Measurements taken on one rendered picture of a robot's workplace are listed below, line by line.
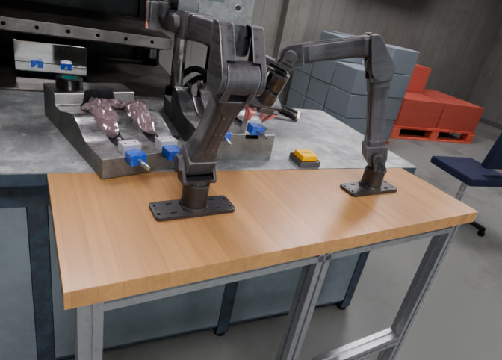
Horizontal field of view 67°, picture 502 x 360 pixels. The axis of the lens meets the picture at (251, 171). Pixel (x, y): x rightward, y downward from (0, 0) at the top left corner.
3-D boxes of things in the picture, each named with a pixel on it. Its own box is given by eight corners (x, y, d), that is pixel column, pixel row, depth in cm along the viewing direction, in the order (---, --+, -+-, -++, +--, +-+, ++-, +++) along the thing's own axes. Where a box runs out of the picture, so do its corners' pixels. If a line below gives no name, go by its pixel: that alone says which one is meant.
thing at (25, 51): (86, 87, 170) (86, 47, 163) (16, 82, 159) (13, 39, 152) (83, 63, 211) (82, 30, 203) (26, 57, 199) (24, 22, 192)
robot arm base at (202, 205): (150, 175, 86) (158, 190, 81) (228, 171, 96) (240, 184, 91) (147, 205, 90) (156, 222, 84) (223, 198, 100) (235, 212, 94)
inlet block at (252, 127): (270, 146, 116) (275, 130, 113) (256, 146, 113) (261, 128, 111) (253, 131, 126) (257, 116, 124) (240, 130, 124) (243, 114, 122)
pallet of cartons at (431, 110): (412, 116, 623) (432, 63, 588) (477, 143, 535) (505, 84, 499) (343, 114, 546) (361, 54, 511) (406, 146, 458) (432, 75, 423)
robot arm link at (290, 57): (240, 75, 104) (261, 33, 99) (243, 69, 112) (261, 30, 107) (278, 94, 106) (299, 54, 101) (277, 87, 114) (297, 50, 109)
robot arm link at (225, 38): (169, 6, 84) (229, 23, 61) (207, 12, 89) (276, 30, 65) (165, 62, 89) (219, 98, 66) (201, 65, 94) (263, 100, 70)
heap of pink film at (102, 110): (161, 134, 116) (163, 109, 113) (103, 139, 105) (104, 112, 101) (125, 107, 133) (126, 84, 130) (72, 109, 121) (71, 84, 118)
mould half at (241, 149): (270, 160, 129) (278, 122, 123) (195, 160, 117) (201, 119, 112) (221, 112, 169) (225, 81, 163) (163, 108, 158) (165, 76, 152)
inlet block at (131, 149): (157, 178, 97) (159, 158, 95) (139, 181, 94) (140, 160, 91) (134, 157, 105) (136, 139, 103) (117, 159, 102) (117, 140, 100)
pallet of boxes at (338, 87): (385, 151, 425) (421, 51, 380) (334, 152, 391) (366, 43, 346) (328, 118, 511) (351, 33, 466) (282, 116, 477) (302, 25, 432)
